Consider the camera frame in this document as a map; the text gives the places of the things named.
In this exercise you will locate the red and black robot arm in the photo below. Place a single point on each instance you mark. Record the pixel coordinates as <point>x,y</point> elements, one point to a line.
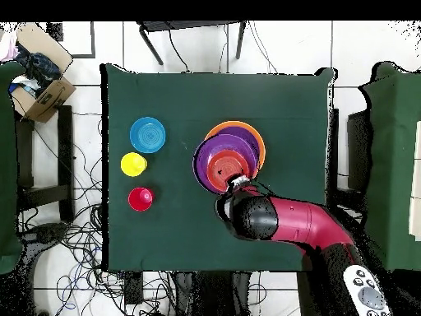
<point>306,220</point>

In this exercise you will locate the black floor device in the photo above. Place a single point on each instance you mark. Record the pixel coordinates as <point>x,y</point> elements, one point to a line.
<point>49,232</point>

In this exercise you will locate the black stand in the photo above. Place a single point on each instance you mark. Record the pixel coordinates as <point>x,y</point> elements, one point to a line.
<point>358,148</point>

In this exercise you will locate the green cloth covered table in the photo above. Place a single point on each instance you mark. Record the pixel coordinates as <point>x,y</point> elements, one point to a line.
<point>394,164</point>
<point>8,164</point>

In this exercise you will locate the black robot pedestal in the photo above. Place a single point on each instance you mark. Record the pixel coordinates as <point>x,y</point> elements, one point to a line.
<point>213,296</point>

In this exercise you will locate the black floor frame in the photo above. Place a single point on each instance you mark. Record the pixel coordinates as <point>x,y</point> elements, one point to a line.
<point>54,31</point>

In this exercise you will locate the pile of clothes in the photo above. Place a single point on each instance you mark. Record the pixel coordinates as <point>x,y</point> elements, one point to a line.
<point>39,69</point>

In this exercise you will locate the small red-orange plastic bowl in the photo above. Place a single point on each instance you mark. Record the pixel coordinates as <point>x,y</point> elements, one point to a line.
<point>227,168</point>

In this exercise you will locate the yellow plastic cup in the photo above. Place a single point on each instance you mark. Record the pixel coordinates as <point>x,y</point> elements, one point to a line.
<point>133,164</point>

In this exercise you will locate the white panel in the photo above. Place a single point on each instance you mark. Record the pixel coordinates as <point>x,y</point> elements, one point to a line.
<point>417,214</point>

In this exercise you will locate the black power brick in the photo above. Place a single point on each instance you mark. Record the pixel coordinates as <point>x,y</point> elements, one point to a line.
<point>134,289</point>

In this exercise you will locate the red plastic cup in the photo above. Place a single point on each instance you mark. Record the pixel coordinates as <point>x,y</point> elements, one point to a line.
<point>140,199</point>

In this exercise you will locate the black metal frame table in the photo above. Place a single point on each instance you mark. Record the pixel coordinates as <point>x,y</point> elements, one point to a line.
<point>190,25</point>

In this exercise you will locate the blue plastic bowl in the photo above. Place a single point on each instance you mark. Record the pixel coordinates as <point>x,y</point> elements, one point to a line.
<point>147,135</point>

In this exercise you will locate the dark green tablecloth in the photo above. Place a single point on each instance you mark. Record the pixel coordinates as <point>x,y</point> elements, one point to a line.
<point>213,95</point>

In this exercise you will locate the purple plastic bowl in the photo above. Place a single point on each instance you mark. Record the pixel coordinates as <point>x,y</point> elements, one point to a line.
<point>204,161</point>
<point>251,135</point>

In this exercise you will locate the cardboard box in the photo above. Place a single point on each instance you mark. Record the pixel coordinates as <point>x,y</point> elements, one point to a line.
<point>49,98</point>

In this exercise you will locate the large orange plastic bowl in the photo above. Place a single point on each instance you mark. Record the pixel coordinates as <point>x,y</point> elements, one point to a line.
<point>261,141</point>

